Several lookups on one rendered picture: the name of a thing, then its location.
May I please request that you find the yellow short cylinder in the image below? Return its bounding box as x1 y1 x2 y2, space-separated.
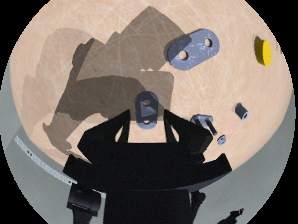
255 39 271 67

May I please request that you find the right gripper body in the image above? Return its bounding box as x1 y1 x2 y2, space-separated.
230 210 242 216

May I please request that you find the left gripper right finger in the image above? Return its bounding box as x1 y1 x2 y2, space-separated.
163 109 213 155

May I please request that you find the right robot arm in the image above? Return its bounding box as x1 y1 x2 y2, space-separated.
191 190 238 224

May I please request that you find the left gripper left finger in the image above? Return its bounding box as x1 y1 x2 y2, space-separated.
81 109 131 142

